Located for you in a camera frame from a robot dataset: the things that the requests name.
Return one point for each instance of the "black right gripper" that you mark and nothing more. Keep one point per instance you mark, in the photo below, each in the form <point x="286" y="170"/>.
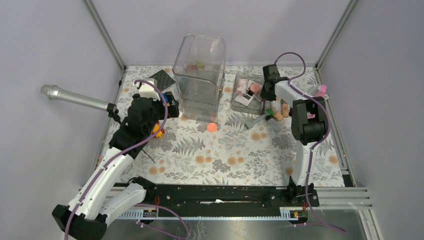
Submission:
<point x="264" y="95"/>

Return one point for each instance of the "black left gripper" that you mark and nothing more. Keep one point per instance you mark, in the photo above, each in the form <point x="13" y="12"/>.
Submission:
<point x="172" y="110"/>

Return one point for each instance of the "red lip pencil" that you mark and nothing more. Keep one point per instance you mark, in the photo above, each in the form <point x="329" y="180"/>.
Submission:
<point x="262" y="105"/>

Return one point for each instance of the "clear pink nail box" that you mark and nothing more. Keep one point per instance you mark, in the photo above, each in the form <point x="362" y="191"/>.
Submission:
<point x="242" y="86"/>

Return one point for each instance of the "beige foundation tube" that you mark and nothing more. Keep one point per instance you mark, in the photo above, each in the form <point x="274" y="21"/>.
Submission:
<point x="285" y="110"/>

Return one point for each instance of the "white eyelash card packet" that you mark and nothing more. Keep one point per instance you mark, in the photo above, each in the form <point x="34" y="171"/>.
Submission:
<point x="246" y="100"/>

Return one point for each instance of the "clear acrylic organizer box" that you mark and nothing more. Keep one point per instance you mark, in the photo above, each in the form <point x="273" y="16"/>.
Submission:
<point x="200" y="91"/>

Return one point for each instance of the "pink round sponge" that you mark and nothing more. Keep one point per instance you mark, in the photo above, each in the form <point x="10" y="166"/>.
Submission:
<point x="255" y="88"/>

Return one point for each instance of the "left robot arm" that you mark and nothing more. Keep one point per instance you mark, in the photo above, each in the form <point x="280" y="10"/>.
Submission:
<point x="88" y="215"/>

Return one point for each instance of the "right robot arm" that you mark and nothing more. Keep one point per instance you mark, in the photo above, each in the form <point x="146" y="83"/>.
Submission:
<point x="310" y="126"/>

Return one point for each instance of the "beige makeup sponge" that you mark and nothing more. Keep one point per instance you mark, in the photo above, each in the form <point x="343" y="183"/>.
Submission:
<point x="278" y="116"/>

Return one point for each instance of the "yellow red toy block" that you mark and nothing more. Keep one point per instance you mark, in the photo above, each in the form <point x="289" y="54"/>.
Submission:
<point x="158" y="133"/>

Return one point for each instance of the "dark grey building plate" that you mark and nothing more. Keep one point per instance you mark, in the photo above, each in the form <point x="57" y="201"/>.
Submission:
<point x="163" y="80"/>

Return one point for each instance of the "pink stand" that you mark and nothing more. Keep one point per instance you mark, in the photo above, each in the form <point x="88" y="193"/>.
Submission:
<point x="320" y="90"/>

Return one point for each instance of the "grey square tube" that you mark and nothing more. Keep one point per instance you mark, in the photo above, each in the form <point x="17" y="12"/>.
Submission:
<point x="250" y="123"/>

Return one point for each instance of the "red yellow toy piece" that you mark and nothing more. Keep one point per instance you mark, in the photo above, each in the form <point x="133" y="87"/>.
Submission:
<point x="194" y="67"/>

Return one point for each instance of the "orange round sponge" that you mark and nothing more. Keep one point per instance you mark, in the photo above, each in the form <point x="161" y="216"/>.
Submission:
<point x="212" y="127"/>

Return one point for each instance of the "silver microphone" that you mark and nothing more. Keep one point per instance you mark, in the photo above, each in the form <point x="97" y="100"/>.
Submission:
<point x="53" y="92"/>

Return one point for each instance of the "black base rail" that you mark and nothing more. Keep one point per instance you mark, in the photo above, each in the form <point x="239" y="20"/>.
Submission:
<point x="219" y="201"/>

